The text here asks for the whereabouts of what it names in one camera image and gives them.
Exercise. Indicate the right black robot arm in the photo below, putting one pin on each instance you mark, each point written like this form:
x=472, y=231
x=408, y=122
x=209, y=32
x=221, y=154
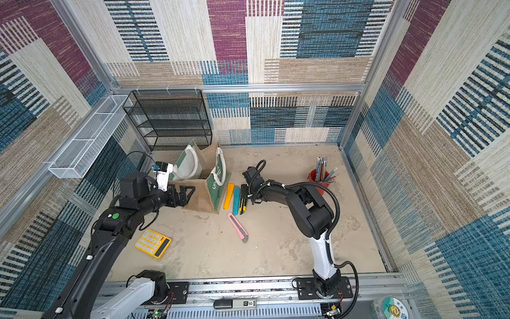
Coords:
x=316, y=212

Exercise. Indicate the pink grey utility knife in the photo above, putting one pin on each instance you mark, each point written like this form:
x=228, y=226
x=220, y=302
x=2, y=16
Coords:
x=242, y=233

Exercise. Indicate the red pencil cup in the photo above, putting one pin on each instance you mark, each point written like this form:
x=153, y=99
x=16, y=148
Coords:
x=318, y=177

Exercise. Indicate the teal utility knife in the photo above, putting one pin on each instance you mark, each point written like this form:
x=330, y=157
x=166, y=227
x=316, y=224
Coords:
x=236, y=201

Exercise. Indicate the pencils in cup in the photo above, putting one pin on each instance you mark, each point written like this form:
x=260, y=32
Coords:
x=322, y=165

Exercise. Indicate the green Christmas burlap tote bag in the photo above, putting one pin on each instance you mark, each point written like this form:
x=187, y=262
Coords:
x=206, y=171

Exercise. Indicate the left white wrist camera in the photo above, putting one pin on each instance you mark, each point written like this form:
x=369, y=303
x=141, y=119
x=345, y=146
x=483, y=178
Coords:
x=162, y=171

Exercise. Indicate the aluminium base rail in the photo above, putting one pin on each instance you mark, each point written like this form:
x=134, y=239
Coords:
x=150, y=295

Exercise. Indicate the yellow calculator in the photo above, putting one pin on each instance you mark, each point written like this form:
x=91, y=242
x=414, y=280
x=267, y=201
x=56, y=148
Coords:
x=153, y=243

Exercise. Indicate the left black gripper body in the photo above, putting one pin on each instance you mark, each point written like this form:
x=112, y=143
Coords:
x=171, y=199

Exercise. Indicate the black wire mesh shelf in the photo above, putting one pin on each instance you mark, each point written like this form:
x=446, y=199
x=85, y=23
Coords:
x=170, y=119

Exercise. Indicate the black yellow utility knife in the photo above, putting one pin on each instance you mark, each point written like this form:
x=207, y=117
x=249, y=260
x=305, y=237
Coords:
x=243, y=198

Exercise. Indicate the white wire mesh basket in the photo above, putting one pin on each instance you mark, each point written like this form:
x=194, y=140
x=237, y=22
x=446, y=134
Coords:
x=75, y=160

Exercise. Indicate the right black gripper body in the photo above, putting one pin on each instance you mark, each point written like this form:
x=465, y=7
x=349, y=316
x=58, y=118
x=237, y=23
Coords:
x=252, y=182

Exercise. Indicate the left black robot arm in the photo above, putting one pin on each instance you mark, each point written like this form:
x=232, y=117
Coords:
x=139, y=196

